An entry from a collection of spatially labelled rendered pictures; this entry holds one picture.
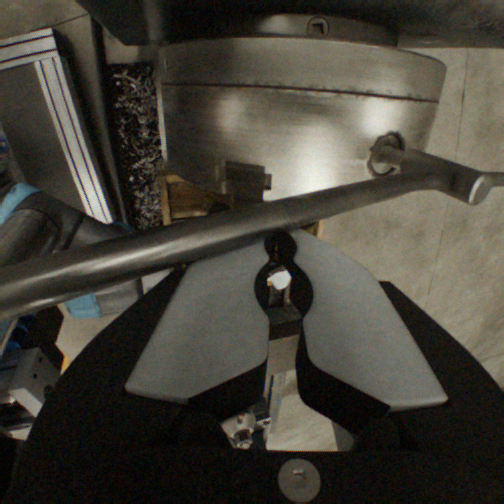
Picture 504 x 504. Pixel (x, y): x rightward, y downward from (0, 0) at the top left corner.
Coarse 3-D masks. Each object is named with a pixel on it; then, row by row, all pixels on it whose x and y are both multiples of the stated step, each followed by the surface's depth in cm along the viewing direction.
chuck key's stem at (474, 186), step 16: (384, 160) 22; (400, 160) 21; (416, 160) 19; (432, 160) 18; (448, 160) 18; (464, 176) 16; (480, 176) 15; (448, 192) 17; (464, 192) 16; (480, 192) 16
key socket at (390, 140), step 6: (384, 138) 22; (390, 138) 22; (396, 138) 22; (378, 144) 22; (384, 144) 22; (390, 144) 22; (396, 144) 23; (378, 150) 22; (372, 156) 22; (378, 156) 23; (372, 162) 23; (378, 168) 23; (384, 168) 23; (390, 168) 24
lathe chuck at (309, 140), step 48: (192, 96) 23; (240, 96) 20; (288, 96) 19; (336, 96) 19; (384, 96) 20; (192, 144) 25; (240, 144) 22; (288, 144) 21; (336, 144) 21; (288, 192) 23
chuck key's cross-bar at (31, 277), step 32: (320, 192) 11; (352, 192) 12; (384, 192) 13; (192, 224) 8; (224, 224) 8; (256, 224) 9; (288, 224) 10; (64, 256) 6; (96, 256) 6; (128, 256) 7; (160, 256) 7; (192, 256) 8; (0, 288) 5; (32, 288) 6; (64, 288) 6; (96, 288) 7; (0, 320) 5
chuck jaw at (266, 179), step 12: (228, 168) 25; (240, 168) 24; (252, 168) 24; (264, 168) 23; (228, 180) 25; (240, 180) 25; (252, 180) 24; (264, 180) 24; (228, 192) 26; (240, 192) 25; (252, 192) 25; (240, 204) 28; (252, 204) 27
